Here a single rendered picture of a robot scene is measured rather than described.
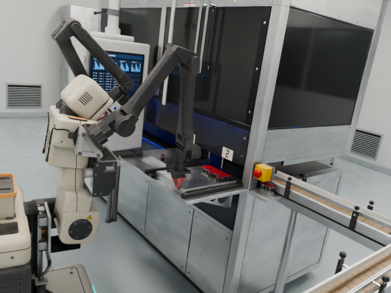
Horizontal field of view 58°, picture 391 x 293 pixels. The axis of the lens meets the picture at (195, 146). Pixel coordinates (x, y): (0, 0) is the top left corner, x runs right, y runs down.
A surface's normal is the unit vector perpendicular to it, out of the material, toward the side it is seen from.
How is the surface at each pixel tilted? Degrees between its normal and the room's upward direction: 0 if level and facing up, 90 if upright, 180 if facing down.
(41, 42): 90
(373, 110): 90
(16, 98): 90
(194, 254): 90
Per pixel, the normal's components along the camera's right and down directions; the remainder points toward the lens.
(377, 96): -0.78, 0.07
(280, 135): 0.61, 0.28
